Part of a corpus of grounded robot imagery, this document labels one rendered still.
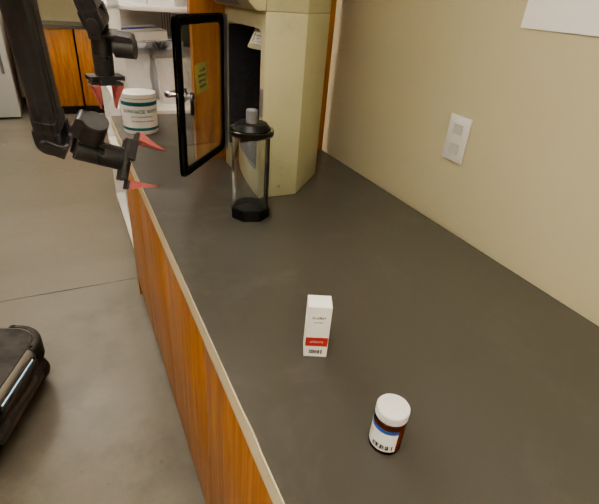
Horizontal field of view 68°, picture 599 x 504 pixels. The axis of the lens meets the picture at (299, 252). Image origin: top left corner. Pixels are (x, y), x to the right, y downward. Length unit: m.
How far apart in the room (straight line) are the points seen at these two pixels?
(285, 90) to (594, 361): 0.90
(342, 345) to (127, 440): 1.23
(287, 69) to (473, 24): 0.45
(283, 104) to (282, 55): 0.12
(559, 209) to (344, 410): 0.64
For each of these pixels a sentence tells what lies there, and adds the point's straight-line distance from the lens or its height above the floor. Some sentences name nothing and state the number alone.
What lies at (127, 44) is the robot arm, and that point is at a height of 1.29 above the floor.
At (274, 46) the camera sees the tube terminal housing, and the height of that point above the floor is 1.34.
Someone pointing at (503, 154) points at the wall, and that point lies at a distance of 1.15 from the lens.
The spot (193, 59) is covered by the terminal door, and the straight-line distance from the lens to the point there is 1.29.
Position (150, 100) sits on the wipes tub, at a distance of 1.85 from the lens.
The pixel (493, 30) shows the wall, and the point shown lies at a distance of 1.19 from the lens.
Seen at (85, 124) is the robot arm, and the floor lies 1.17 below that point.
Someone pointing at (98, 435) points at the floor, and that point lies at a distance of 1.91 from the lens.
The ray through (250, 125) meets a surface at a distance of 1.07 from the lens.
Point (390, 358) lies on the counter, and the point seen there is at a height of 0.94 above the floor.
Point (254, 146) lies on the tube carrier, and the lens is 1.07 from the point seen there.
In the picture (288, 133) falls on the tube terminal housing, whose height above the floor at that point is 1.12.
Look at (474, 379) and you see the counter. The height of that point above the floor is 0.94.
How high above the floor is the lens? 1.45
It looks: 30 degrees down
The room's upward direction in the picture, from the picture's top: 5 degrees clockwise
